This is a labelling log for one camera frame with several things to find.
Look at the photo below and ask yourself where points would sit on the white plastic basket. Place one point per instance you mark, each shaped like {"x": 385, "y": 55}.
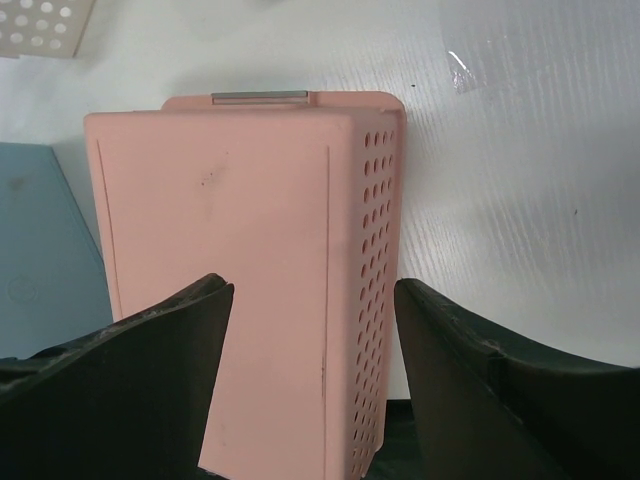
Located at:
{"x": 51, "y": 28}

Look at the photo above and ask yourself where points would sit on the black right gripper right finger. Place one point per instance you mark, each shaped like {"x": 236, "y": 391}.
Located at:
{"x": 490, "y": 403}

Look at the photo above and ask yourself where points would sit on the pink plastic basket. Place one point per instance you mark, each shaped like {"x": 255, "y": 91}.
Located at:
{"x": 294, "y": 199}

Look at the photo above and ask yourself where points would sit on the light blue plastic basket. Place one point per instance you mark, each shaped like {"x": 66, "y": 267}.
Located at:
{"x": 53, "y": 283}

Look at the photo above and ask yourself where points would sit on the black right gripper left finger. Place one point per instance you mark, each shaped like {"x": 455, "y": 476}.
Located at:
{"x": 128, "y": 401}

